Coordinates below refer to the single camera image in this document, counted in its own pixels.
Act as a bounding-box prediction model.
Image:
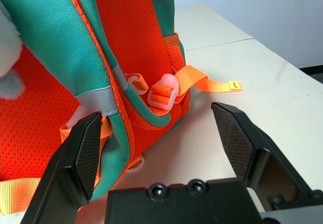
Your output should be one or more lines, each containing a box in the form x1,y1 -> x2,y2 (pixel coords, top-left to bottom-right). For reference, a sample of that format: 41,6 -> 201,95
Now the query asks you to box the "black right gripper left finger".
22,111 -> 102,224

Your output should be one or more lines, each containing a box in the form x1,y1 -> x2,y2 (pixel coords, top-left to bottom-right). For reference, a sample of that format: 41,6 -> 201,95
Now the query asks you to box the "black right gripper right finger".
210,101 -> 313,202

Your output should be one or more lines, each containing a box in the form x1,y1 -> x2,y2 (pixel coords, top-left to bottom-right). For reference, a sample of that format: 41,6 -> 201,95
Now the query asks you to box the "grey plush mole keychain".
0,1 -> 26,100

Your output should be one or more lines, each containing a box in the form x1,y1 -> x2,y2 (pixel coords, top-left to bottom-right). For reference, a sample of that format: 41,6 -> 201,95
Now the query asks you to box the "green and orange backpack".
0,0 -> 243,216

